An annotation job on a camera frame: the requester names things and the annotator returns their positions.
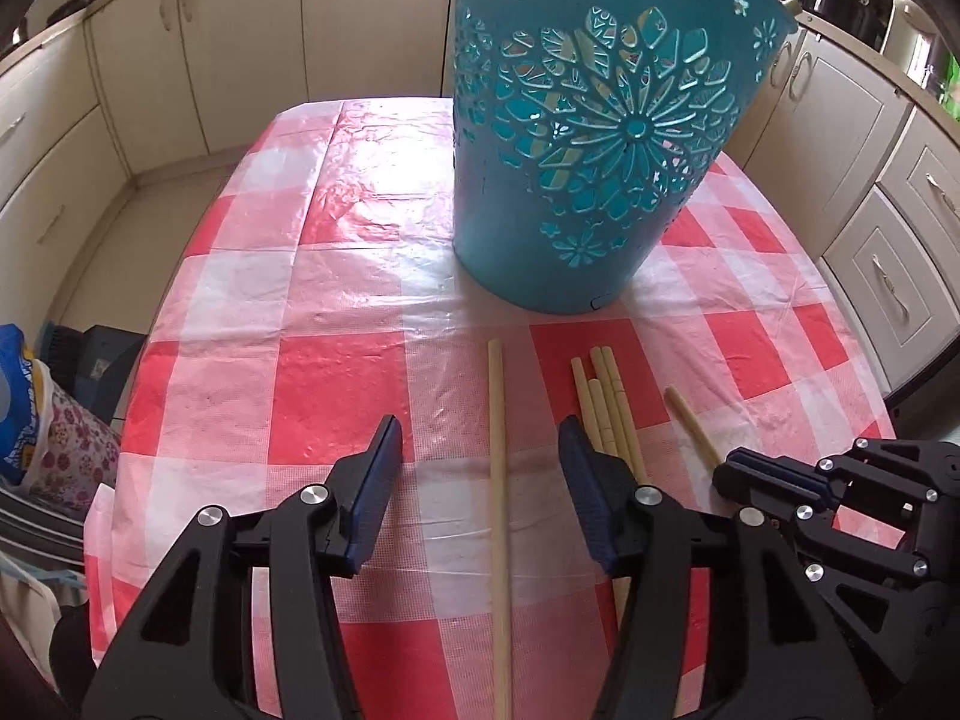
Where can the dark dustpan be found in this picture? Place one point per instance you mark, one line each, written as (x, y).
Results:
(92, 366)

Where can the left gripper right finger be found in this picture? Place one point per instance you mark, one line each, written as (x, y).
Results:
(601, 487)

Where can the teal perforated plastic basket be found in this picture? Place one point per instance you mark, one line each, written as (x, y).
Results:
(581, 127)

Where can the floral bin with blue bag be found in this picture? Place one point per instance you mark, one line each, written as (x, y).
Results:
(51, 448)

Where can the red white checkered tablecloth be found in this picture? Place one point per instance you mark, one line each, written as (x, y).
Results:
(321, 293)

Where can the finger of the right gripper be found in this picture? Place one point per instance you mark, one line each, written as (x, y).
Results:
(747, 470)
(779, 506)

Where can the wooden chopstick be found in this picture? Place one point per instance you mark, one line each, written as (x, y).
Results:
(706, 448)
(620, 586)
(500, 577)
(586, 404)
(604, 374)
(626, 416)

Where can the green snack bag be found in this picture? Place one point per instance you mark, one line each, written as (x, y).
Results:
(949, 97)

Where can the white electric kettle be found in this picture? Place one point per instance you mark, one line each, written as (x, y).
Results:
(914, 45)

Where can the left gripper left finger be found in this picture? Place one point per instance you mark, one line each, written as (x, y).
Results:
(362, 486)

